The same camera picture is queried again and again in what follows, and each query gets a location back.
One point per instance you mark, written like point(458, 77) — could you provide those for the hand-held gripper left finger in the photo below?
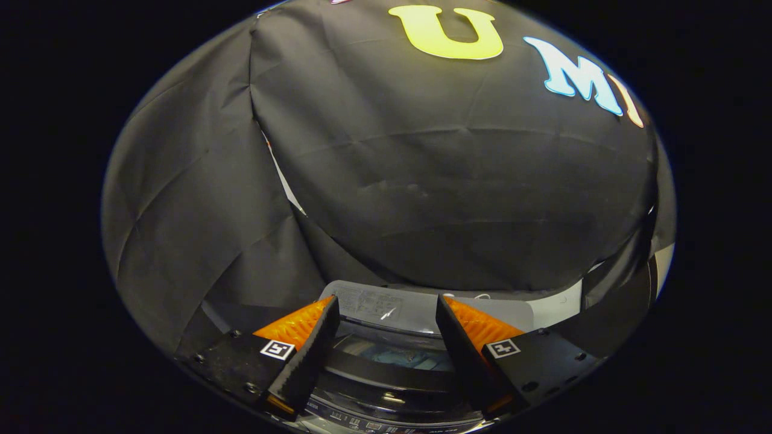
point(309, 355)

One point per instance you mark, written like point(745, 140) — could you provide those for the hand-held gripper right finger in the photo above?
point(463, 355)

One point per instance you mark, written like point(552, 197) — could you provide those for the light blue polo shirt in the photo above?
point(416, 358)

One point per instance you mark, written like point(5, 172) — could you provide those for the dark glass washing machine lid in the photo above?
point(386, 377)

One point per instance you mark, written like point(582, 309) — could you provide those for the dark grey washing machine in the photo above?
point(368, 301)

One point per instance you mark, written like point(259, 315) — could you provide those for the black backdrop cloth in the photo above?
point(422, 181)

